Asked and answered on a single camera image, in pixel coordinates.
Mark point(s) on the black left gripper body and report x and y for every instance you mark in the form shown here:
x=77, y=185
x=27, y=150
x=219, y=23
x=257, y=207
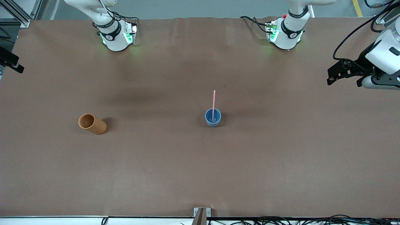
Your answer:
x=362, y=63

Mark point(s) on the blue cup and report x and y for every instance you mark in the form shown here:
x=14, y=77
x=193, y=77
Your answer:
x=208, y=121

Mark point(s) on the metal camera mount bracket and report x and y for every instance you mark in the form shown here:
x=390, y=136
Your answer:
x=201, y=214

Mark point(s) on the brown wooden cup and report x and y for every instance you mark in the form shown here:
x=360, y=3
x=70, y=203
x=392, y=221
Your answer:
x=98, y=127

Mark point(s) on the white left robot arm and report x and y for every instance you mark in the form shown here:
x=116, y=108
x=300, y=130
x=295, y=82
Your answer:
x=287, y=34

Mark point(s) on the aluminium frame profile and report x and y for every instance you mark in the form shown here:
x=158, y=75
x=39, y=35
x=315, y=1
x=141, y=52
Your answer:
x=22, y=17
x=379, y=21

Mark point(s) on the table cover sheet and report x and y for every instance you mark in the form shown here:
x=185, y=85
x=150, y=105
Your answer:
x=187, y=156

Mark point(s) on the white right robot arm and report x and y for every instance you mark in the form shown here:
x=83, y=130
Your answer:
x=114, y=39

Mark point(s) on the pink chopstick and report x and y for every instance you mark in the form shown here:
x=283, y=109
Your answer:
x=214, y=103

